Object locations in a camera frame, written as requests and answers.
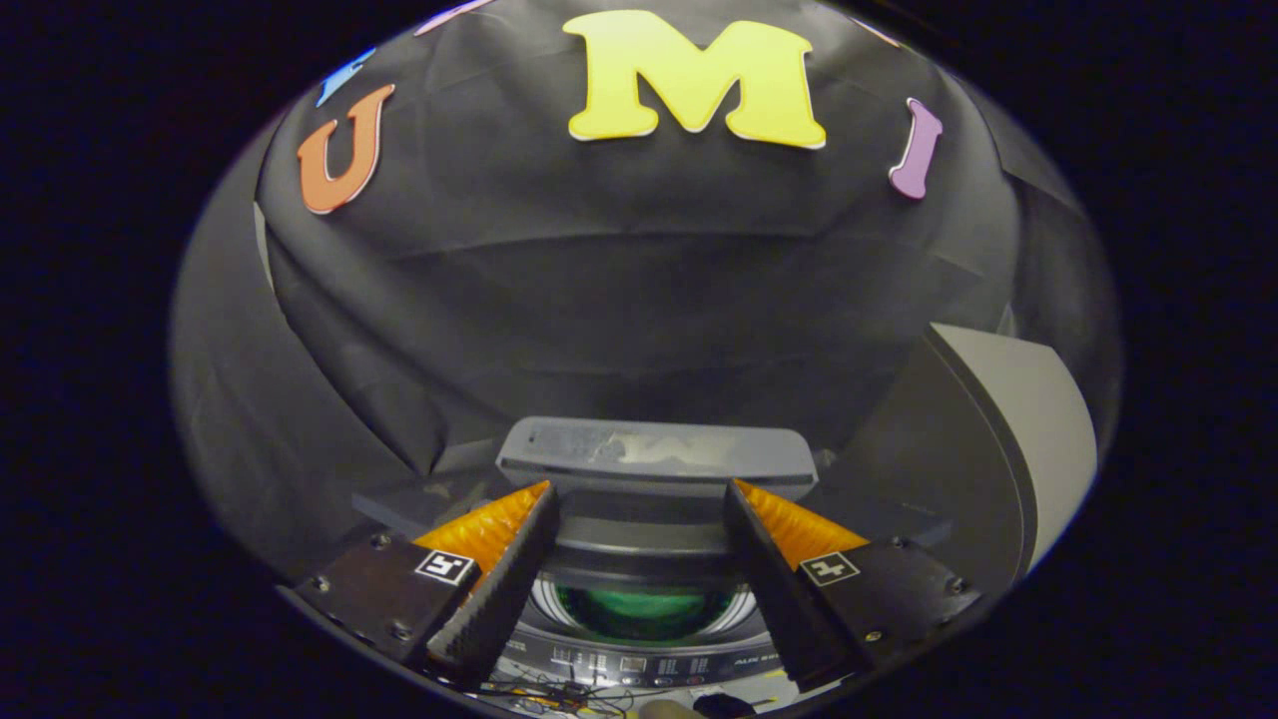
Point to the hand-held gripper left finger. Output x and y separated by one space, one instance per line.
504 589

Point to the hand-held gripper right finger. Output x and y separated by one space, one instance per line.
774 589

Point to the green polo shirt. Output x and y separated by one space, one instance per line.
639 611

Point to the grey washing machine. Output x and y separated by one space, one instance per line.
639 661

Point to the dark washing machine lid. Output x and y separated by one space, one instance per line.
649 454

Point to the beige cabinet with dark top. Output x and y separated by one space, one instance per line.
1038 429

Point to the black backdrop cloth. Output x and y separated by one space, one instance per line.
619 280

